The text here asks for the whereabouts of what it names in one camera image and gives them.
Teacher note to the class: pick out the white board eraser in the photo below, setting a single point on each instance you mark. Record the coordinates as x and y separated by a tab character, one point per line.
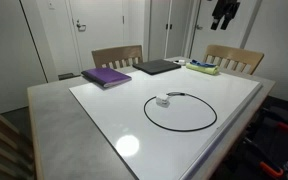
180	62

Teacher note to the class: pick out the white wall switch plate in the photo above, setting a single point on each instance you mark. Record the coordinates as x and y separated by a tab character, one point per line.
51	4

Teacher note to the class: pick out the black laptop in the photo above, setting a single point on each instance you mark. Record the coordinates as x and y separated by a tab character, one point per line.
155	66

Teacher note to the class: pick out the blue folded cloth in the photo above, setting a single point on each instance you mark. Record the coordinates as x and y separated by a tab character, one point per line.
200	63

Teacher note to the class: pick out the black hanging garment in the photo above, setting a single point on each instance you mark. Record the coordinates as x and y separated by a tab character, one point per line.
224	11

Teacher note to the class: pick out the wooden slat-back chair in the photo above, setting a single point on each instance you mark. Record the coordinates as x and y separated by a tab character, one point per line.
117	53
234	55
0	140

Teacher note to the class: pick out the yellow-green folded cloth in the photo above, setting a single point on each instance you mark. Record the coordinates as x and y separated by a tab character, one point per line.
204	70

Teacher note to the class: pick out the silver door lever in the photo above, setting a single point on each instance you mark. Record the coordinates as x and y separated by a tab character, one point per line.
80	26
199	27

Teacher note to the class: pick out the purple notebook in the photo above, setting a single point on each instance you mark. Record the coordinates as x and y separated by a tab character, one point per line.
105	76

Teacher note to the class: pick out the white charger brick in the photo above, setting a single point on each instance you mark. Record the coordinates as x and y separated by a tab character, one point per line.
162	100

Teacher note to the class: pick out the white whiteboard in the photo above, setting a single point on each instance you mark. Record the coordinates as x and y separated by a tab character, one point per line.
117	113

